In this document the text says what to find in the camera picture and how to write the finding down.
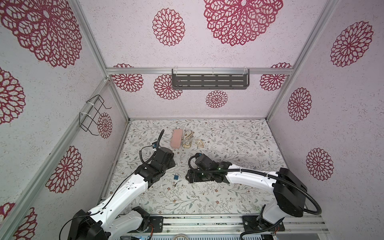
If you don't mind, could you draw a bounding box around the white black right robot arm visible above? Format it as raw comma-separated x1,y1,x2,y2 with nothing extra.
186,154,307,224

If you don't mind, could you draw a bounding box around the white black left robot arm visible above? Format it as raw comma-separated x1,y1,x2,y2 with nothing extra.
68,147,176,240

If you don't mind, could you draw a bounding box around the pink rectangular case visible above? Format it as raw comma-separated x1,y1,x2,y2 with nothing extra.
171,129,184,149

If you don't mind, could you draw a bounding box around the patterned cream pouch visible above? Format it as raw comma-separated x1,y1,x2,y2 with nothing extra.
182,130,194,149

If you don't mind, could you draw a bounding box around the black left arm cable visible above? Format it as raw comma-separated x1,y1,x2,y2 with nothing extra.
58,128,166,240

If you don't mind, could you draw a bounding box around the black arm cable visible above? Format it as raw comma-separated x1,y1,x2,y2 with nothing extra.
58,128,166,240
187,154,322,240

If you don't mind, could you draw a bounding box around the dark grey wall shelf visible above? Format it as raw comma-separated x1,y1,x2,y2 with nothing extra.
171,69,250,90

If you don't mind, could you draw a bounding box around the black wire wall rack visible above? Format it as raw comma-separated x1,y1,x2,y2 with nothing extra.
78,94,111,136

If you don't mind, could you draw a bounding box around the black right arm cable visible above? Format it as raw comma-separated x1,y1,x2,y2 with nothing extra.
187,154,322,240

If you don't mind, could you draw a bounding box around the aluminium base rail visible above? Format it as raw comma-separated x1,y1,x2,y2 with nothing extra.
119,213,329,240

